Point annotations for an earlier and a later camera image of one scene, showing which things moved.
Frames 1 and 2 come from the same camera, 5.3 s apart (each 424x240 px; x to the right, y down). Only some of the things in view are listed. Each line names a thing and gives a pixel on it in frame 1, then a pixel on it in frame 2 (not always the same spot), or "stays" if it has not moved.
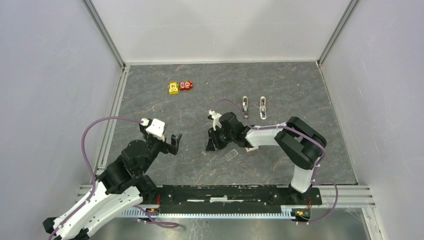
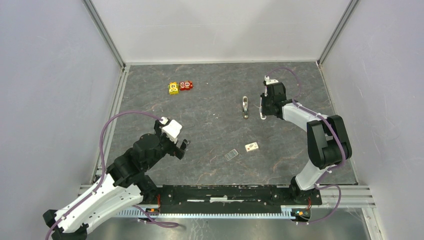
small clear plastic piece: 231,154 stays
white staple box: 248,149 stays
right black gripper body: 220,137 -> 266,103
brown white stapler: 245,107 stays
